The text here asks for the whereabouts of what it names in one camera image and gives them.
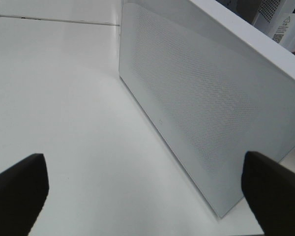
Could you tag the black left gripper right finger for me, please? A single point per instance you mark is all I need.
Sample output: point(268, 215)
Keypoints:
point(269, 189)

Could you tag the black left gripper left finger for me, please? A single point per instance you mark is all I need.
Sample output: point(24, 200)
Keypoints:
point(24, 188)

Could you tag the white microwave door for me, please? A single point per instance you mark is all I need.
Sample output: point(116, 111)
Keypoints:
point(213, 86)

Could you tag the white microwave oven body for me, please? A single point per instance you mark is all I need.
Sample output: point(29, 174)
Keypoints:
point(274, 18)

